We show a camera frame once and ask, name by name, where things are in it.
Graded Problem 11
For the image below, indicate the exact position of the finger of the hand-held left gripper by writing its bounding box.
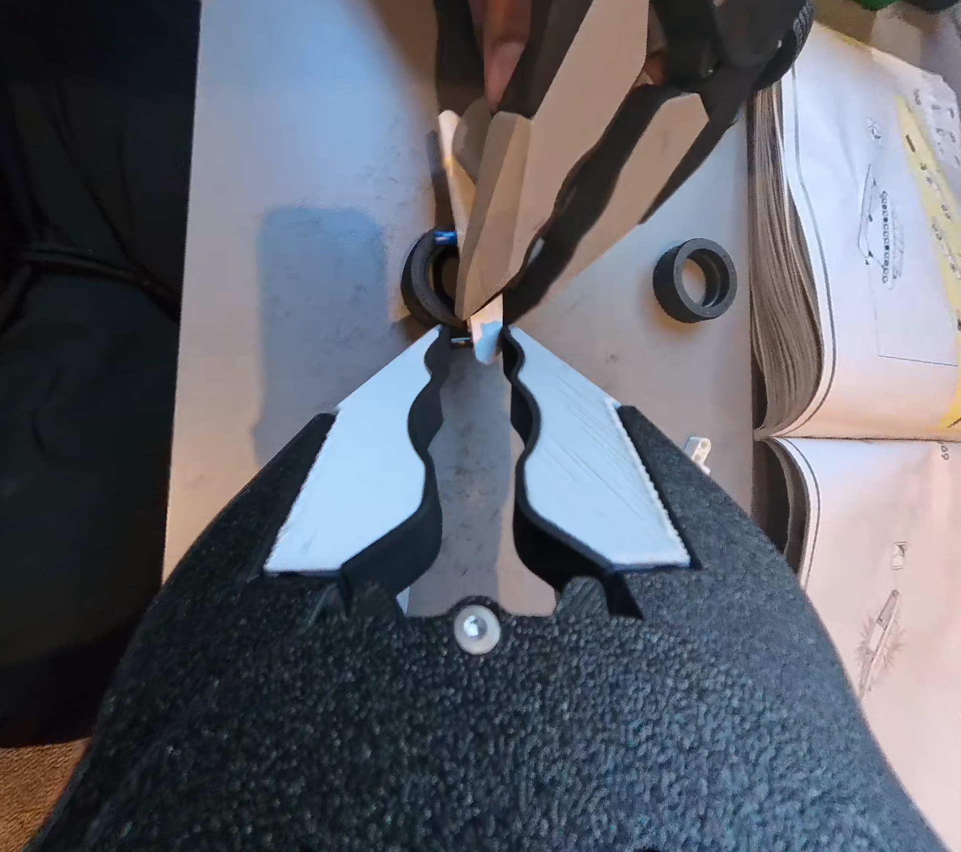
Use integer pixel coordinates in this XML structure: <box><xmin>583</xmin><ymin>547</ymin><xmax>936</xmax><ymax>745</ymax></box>
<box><xmin>500</xmin><ymin>82</ymin><xmax>713</xmax><ymax>323</ymax></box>
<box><xmin>454</xmin><ymin>0</ymin><xmax>653</xmax><ymax>320</ymax></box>

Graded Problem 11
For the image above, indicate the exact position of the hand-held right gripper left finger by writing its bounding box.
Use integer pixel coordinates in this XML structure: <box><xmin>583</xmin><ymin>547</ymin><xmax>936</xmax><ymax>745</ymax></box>
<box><xmin>263</xmin><ymin>325</ymin><xmax>452</xmax><ymax>617</ymax></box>

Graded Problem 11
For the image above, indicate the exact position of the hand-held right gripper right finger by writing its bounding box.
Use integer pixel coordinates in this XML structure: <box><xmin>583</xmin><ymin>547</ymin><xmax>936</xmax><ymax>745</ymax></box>
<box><xmin>500</xmin><ymin>325</ymin><xmax>692</xmax><ymax>617</ymax></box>

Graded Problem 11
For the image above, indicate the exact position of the white curved toy beam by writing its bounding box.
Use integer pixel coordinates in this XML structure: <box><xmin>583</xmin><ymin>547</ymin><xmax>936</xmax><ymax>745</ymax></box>
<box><xmin>438</xmin><ymin>109</ymin><xmax>503</xmax><ymax>367</ymax></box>

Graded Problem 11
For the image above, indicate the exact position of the grey desk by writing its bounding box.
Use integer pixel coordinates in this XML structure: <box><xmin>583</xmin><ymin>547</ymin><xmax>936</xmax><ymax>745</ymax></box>
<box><xmin>162</xmin><ymin>0</ymin><xmax>759</xmax><ymax>620</ymax></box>

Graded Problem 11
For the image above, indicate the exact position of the person's left hand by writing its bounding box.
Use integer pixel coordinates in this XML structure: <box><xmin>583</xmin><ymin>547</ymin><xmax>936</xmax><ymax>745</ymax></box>
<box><xmin>469</xmin><ymin>0</ymin><xmax>563</xmax><ymax>111</ymax></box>

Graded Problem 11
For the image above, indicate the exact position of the thick open instruction booklet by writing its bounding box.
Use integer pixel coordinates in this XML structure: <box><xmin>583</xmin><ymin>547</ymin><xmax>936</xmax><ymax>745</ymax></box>
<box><xmin>747</xmin><ymin>22</ymin><xmax>961</xmax><ymax>852</ymax></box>

